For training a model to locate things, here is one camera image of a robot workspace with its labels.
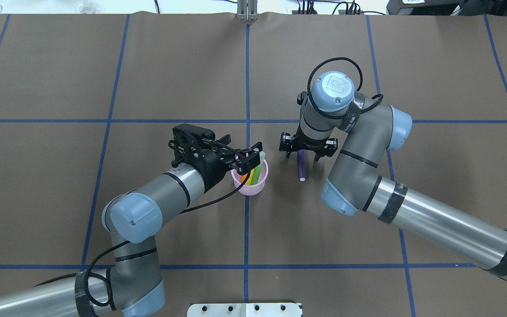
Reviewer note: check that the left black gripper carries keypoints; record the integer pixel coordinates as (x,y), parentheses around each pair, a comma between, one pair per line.
(211,170)

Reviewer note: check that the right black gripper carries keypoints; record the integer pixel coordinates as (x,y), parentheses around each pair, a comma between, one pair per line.
(287,143)

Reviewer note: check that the purple marker pen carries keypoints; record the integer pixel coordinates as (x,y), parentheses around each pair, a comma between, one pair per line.
(301,165)

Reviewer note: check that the green marker pen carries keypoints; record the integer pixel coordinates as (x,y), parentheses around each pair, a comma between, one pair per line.
(262,158)

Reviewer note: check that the yellow marker pen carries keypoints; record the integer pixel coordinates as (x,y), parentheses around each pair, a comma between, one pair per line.
(251,176)

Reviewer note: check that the orange marker pen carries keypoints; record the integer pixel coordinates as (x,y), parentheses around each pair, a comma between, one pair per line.
(242,178)

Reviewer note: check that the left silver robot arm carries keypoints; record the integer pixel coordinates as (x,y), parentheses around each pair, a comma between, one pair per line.
(127,276)

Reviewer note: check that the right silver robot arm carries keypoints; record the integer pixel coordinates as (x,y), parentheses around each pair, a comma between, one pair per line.
(337,119)

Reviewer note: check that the pink mesh pen holder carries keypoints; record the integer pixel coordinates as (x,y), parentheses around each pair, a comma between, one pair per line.
(253,189)

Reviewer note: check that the black box with label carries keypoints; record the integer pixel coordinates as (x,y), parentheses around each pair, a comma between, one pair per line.
(447,7)

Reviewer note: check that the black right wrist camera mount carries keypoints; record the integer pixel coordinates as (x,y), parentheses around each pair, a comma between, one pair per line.
(303,99)

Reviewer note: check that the aluminium frame post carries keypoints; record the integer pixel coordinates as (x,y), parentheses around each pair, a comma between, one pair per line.
(247,10)

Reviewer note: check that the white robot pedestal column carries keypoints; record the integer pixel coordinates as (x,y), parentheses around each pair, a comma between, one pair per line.
(260,309)

